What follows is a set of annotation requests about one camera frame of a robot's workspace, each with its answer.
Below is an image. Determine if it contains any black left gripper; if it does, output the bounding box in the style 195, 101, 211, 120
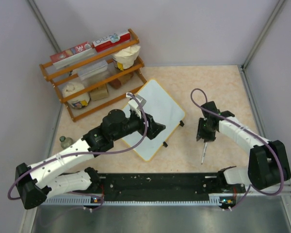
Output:
112, 109, 165, 142

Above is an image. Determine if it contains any white marker pen magenta cap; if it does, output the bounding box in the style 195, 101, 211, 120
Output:
201, 142, 208, 164

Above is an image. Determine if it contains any yellow framed whiteboard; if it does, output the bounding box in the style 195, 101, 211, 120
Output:
134, 79, 185, 161

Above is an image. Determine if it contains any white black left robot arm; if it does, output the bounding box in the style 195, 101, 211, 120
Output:
12, 109, 166, 210

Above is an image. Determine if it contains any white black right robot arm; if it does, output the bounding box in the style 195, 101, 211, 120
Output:
196, 101, 291, 192

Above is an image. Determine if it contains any reddish brown sponge stack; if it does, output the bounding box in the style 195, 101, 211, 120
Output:
109, 73, 133, 89

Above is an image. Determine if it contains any tan sponge stack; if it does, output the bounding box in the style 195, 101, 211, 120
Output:
89, 84, 109, 101

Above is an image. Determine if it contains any upper white paper-lid jar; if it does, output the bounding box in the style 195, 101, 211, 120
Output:
112, 45, 141, 71

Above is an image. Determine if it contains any white paper-lid jar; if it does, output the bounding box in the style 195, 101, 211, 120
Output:
62, 81, 91, 110
112, 45, 141, 71

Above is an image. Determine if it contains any lower white paper-lid jar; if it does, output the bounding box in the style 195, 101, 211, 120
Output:
62, 81, 91, 110

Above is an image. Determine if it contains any clear plastic box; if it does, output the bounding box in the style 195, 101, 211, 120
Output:
77, 60, 108, 81

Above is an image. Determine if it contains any orange wooden shelf rack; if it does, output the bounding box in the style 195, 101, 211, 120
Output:
40, 29, 147, 122

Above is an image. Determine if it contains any small glass bottle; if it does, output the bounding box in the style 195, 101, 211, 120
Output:
59, 136, 75, 150

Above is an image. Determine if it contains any red white wrap box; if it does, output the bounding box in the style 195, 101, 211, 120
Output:
92, 30, 130, 52

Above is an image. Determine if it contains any red foil wrap box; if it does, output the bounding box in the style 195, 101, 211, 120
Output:
50, 41, 95, 69

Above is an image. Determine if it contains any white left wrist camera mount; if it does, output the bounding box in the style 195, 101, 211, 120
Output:
126, 92, 146, 119

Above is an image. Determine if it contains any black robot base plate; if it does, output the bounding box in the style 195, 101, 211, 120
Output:
72, 172, 247, 202

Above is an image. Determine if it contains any grey slotted cable duct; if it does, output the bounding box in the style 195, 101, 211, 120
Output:
40, 195, 236, 207

